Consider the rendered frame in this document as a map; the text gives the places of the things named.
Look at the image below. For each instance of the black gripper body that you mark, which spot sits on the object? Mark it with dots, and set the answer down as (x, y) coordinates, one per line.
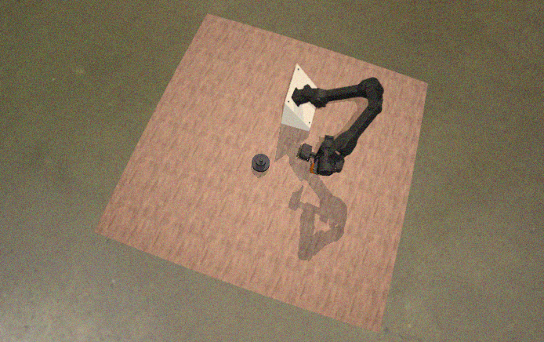
(306, 152)

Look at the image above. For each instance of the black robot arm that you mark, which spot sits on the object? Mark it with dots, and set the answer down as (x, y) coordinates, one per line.
(345, 142)

